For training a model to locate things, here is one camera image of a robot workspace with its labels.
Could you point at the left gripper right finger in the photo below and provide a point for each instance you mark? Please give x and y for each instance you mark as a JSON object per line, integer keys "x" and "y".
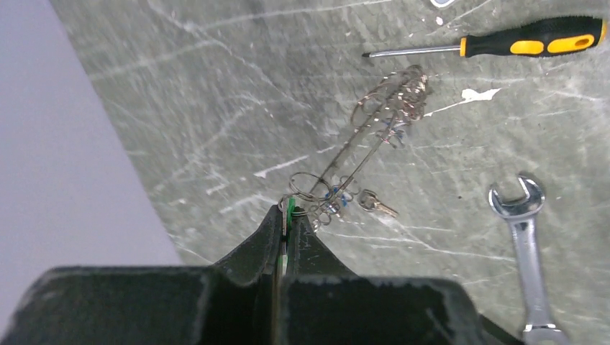
{"x": 323, "y": 302}

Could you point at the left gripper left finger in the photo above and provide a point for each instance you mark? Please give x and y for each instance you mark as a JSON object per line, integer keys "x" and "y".
{"x": 229, "y": 302}

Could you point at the small detached silver key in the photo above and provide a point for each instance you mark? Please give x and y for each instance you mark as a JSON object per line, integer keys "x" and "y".
{"x": 368, "y": 200}

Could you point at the silver open-end wrench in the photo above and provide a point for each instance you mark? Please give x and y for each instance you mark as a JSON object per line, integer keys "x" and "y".
{"x": 520, "y": 216}

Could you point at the grey rectangular tin box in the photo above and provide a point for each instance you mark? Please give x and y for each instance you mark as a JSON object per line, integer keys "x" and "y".
{"x": 440, "y": 4}

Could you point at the yellow black screwdriver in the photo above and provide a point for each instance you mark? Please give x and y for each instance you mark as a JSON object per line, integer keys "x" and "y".
{"x": 544, "y": 38}

